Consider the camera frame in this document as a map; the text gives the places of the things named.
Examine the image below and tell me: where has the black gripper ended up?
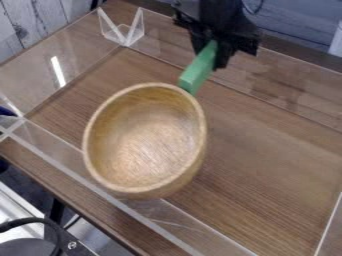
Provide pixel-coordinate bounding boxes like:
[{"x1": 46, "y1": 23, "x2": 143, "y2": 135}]
[{"x1": 173, "y1": 0, "x2": 262, "y2": 71}]

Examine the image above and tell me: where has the green rectangular block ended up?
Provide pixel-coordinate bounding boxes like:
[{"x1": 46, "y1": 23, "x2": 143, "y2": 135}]
[{"x1": 178, "y1": 40, "x2": 218, "y2": 95}]

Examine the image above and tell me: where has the brown wooden bowl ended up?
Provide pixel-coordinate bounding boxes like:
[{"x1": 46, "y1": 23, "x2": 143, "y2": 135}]
[{"x1": 82, "y1": 82, "x2": 208, "y2": 199}]

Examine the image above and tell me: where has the black table leg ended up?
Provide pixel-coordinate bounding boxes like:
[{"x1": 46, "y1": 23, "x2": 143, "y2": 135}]
[{"x1": 50, "y1": 199, "x2": 66, "y2": 224}]

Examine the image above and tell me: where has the clear acrylic tray enclosure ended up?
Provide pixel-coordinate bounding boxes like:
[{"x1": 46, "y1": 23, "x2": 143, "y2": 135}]
[{"x1": 0, "y1": 1, "x2": 342, "y2": 256}]

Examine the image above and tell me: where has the black metal bracket with screw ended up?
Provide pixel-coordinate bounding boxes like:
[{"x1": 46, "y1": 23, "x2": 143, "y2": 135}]
[{"x1": 45, "y1": 219, "x2": 99, "y2": 256}]

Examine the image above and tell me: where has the black cable loop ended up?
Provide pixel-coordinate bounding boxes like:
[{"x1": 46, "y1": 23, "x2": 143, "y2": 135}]
[{"x1": 0, "y1": 217, "x2": 65, "y2": 256}]

